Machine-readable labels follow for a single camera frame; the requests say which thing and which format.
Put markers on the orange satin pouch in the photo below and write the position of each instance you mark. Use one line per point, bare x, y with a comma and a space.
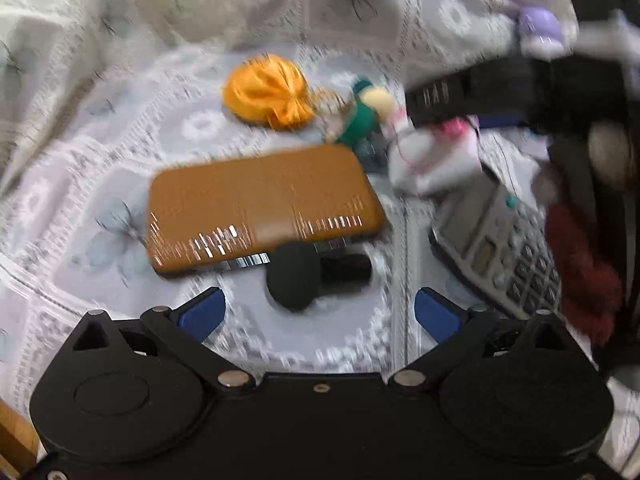
265, 90

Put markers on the brown leather case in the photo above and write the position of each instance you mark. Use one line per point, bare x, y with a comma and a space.
260, 200

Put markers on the pink and white pouch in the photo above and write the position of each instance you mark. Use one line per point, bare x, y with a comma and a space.
430, 160

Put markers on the purple water bottle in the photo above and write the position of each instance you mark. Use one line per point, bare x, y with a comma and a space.
537, 25

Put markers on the white floral lace tablecloth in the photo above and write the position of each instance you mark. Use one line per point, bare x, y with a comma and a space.
150, 100

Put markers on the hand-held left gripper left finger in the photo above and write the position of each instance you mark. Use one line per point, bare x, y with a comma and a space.
200, 315

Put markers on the grey desk calculator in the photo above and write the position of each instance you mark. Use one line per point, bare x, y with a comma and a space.
495, 240

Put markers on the person's right forearm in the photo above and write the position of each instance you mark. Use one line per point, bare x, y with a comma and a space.
580, 260

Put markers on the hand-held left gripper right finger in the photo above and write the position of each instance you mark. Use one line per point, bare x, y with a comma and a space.
437, 315

